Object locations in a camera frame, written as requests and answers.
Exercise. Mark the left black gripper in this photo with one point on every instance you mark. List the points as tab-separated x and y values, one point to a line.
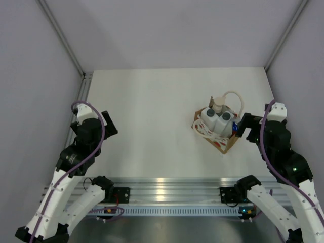
110	129

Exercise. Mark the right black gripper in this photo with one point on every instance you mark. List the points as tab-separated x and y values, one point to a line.
247	121

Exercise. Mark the orange bottle blue cap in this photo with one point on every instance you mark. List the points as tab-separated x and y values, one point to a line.
234	127

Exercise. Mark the white bottle black cap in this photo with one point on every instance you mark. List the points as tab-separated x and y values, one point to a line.
209	118
223	125

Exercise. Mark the green pump bottle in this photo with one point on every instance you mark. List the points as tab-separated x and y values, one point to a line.
218	104

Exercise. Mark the patterned canvas bag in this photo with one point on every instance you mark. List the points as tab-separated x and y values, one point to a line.
221	143

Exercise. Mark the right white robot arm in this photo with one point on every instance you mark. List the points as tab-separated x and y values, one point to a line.
294	176

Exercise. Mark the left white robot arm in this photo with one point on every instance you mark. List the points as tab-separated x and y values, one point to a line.
54	221

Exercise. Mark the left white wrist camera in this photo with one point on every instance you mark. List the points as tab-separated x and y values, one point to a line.
82	111

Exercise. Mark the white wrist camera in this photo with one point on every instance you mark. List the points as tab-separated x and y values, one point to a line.
82	111
278	112

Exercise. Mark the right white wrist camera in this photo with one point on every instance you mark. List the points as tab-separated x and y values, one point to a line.
278	112

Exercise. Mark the left aluminium frame post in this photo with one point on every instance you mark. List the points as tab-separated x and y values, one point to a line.
45	8

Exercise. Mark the aluminium frame post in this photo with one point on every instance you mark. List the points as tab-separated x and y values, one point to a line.
287	31
45	8

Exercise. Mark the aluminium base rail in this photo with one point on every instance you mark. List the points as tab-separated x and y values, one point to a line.
175	191

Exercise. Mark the slotted cable duct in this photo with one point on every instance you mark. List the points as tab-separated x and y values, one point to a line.
173	211

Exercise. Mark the right aluminium frame post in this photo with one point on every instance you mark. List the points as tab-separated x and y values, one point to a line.
287	31

